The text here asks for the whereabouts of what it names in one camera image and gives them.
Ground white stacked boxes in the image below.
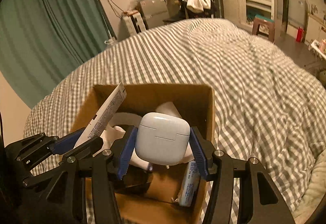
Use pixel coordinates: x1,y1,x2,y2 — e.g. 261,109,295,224
122,10,146,37

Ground silver mini fridge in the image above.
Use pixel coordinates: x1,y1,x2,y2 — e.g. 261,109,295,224
139,0,170,30

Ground brown cardboard box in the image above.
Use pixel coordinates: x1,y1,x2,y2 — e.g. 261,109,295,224
69,83,216,224

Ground small white side table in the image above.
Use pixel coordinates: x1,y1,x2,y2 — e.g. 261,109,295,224
308,39,326,60

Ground white earbuds case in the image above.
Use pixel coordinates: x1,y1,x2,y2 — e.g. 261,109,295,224
135,112,190,166

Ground grey checked bed quilt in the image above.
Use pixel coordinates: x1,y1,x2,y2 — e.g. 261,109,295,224
24,19,325,213

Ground green curtain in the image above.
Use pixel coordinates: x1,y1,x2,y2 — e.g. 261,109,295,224
1,0,115,108

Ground blue white packet in box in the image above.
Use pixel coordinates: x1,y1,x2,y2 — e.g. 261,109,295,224
177,161,200,207

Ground white garment on chair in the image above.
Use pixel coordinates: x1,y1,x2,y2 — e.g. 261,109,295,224
186,0,211,13

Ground white cosmetic tube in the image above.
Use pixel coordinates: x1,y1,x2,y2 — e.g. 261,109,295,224
74,82,127,148

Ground brown plastic stool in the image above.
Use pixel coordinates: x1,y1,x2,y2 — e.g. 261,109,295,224
251,15,275,43

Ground red fire extinguisher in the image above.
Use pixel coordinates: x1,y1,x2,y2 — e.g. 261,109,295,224
296,27,304,43

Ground cream fleece blanket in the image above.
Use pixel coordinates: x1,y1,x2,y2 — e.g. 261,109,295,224
293,151,326,223

